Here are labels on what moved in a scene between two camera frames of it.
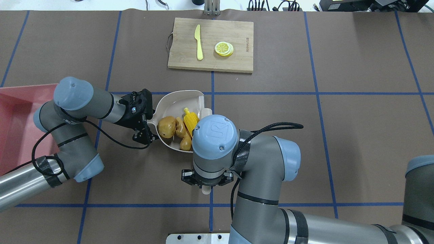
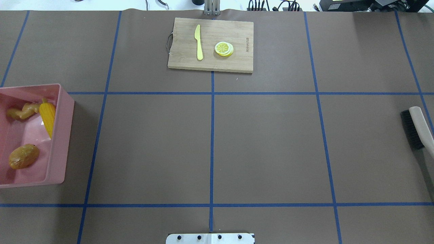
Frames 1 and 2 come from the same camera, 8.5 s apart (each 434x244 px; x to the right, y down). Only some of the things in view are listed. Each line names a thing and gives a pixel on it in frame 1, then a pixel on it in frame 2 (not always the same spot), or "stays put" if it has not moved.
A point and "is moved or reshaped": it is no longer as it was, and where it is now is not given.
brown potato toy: [166, 126] → [23, 156]
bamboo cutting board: [183, 51] stays put
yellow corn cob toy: [190, 119] is moved or reshaped
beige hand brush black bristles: [202, 112] → [419, 134]
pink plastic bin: [21, 142] stays put
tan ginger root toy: [186, 142] → [28, 109]
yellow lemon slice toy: [224, 48] stays put
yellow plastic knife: [197, 35] stays put
